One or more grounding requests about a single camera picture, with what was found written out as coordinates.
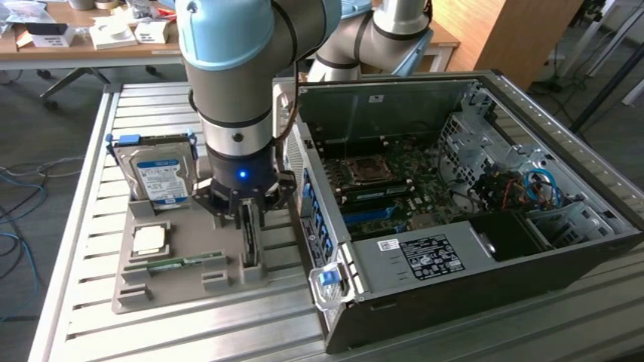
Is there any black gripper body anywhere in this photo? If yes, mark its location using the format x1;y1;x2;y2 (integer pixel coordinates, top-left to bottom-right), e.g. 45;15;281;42
207;145;278;199

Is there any graphics card with metal bracket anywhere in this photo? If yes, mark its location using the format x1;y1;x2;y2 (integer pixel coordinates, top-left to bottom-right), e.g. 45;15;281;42
238;198;262;267

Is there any hard disk in blue carrier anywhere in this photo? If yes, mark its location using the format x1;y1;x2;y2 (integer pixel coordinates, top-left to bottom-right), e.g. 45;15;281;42
103;129;199;211

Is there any silver CPU chip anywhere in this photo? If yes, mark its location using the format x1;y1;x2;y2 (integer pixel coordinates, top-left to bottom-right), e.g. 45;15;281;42
130;225;166;254

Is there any metal CPU socket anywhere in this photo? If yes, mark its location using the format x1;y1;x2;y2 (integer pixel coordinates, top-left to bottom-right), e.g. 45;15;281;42
343;154;394;183

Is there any grey parts rack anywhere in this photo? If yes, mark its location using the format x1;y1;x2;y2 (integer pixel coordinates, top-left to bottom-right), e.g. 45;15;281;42
109;156;267;316

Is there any installed green RAM stick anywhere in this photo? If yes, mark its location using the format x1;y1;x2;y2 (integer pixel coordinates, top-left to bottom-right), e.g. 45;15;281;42
353;187;407;201

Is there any blue expansion slot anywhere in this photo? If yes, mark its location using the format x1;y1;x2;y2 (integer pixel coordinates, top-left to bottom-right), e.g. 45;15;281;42
345;209;403;225

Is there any loose green RAM stick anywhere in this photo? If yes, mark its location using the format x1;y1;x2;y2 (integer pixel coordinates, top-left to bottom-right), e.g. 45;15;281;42
123;251;225;272

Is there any clear latch with blue tab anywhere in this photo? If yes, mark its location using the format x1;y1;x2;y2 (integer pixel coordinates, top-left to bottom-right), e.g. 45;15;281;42
306;262;354;312

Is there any green motherboard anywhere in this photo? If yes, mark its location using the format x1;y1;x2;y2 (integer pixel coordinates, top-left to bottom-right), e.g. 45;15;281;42
318;133;473;241

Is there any grey power supply unit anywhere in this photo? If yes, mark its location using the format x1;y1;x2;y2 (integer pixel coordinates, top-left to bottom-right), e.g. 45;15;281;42
350;220;498;299

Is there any perforated metal drive cage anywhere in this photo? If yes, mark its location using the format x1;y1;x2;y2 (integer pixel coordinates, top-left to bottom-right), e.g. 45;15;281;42
437;111;503;189

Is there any small white carton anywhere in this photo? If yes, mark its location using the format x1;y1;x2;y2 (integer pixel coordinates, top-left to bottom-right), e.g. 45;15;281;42
133;20;170;45

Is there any white box with round roll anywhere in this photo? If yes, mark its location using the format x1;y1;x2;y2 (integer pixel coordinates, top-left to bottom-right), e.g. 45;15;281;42
87;17;139;51

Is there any black open PC case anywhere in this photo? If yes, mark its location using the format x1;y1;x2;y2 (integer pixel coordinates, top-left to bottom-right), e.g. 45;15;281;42
270;69;644;355

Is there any white box with black lid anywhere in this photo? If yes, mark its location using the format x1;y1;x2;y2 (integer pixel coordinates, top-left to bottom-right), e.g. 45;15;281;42
23;22;75;49

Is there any wooden cabinet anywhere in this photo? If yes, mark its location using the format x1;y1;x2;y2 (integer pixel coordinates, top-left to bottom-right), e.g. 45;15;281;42
431;0;583;91

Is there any metal disk bay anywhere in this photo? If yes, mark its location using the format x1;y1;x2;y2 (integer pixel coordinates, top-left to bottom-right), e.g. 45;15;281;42
525;201;617;250

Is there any grey floor cable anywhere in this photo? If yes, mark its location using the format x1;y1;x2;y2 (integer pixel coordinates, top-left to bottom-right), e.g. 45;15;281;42
0;155;83;181

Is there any blue floor cable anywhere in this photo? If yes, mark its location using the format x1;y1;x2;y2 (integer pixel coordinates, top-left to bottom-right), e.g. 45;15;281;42
0;165;46;321

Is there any black wire bundle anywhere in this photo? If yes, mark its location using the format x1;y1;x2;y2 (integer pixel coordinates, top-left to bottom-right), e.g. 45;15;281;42
473;171;509;212

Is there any red wire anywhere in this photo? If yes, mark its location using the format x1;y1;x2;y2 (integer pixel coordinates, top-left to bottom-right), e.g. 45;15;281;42
505;179;525;209

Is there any blue wire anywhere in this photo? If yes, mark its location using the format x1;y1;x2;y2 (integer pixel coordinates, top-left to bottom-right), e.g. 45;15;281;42
522;168;565;211

